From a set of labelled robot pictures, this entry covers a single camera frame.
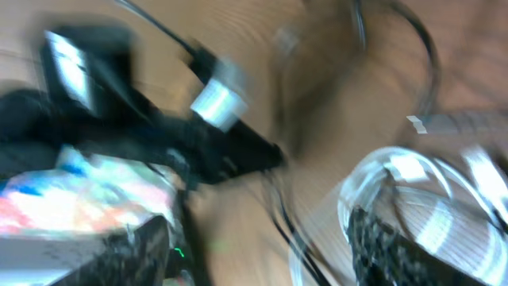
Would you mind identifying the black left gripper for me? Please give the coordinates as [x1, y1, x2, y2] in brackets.
[1, 23, 283, 185]

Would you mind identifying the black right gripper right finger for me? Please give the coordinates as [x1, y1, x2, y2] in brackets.
[346, 207, 483, 286]

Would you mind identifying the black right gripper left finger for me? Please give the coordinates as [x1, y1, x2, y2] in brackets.
[52, 216, 170, 286]

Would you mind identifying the white USB cable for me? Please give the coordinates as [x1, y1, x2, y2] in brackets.
[287, 145, 508, 286]

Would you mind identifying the thin black USB cable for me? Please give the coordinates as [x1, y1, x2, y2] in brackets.
[348, 0, 508, 136]

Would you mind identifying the colourful wall poster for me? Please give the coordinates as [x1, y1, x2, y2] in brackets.
[1, 147, 176, 236]

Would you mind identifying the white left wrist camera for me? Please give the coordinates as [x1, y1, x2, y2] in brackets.
[190, 59, 248, 133]

